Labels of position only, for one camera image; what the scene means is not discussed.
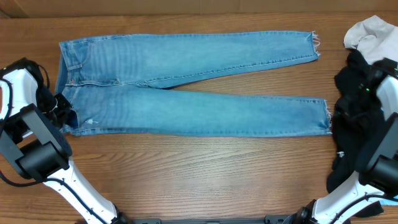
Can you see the light blue denim jeans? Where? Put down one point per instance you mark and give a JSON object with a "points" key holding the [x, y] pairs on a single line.
{"points": [[129, 84]]}

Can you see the brown cardboard back panel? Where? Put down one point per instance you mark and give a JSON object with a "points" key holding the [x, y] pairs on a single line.
{"points": [[82, 8]]}

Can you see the light blue cloth piece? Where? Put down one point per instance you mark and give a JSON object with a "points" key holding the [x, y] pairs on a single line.
{"points": [[386, 202]]}

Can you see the black garment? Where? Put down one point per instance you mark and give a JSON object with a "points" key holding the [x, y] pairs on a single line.
{"points": [[354, 124]]}

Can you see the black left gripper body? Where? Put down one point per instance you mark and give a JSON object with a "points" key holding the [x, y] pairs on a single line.
{"points": [[53, 107]]}

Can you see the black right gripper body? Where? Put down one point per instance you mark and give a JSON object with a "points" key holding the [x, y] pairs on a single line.
{"points": [[356, 107]]}

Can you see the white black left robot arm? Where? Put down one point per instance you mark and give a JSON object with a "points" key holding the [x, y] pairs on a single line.
{"points": [[31, 142]]}

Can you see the white beige garment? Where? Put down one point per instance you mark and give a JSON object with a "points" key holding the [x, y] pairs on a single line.
{"points": [[374, 38]]}

